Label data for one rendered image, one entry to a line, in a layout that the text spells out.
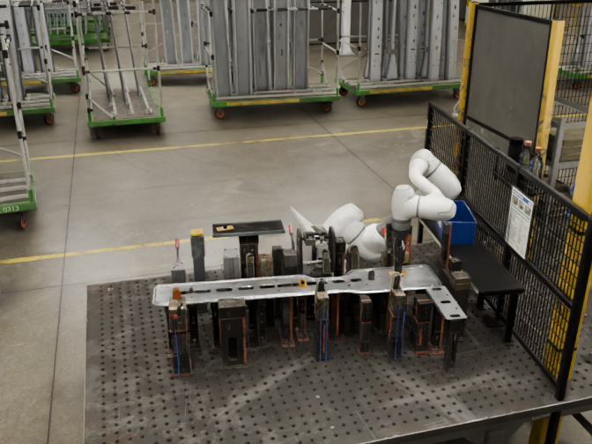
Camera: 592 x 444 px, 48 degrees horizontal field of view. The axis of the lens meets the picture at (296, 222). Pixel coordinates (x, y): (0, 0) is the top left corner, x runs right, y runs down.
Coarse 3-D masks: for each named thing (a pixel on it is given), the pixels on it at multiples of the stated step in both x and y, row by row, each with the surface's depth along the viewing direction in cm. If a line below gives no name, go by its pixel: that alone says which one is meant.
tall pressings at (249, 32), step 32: (224, 0) 922; (256, 0) 956; (288, 0) 960; (224, 32) 940; (256, 32) 972; (288, 32) 976; (224, 64) 956; (256, 64) 988; (288, 64) 992; (224, 96) 971
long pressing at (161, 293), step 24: (168, 288) 315; (216, 288) 315; (264, 288) 315; (288, 288) 315; (312, 288) 315; (336, 288) 315; (360, 288) 315; (384, 288) 315; (408, 288) 316; (432, 288) 317
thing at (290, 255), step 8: (288, 248) 337; (288, 256) 330; (296, 256) 331; (288, 264) 332; (296, 264) 333; (288, 272) 334; (296, 272) 334; (296, 304) 342; (296, 312) 344; (296, 320) 345
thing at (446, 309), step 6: (426, 288) 315; (444, 288) 315; (432, 294) 310; (438, 294) 310; (444, 294) 310; (450, 294) 310; (438, 300) 305; (444, 300) 305; (450, 300) 305; (438, 306) 301; (444, 306) 301; (450, 306) 301; (456, 306) 301; (444, 312) 296; (450, 312) 296; (456, 312) 296; (462, 312) 296; (444, 318) 292; (450, 318) 291; (456, 318) 291; (462, 318) 291
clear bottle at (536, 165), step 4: (536, 148) 308; (540, 148) 308; (536, 152) 309; (540, 152) 309; (532, 156) 311; (536, 156) 309; (540, 156) 309; (532, 160) 310; (536, 160) 309; (540, 160) 309; (532, 164) 310; (536, 164) 309; (540, 164) 309; (532, 168) 311; (536, 168) 310; (540, 168) 310; (532, 172) 311; (536, 172) 310; (540, 172) 311; (536, 176) 311; (540, 176) 312; (528, 184) 315; (536, 188) 314
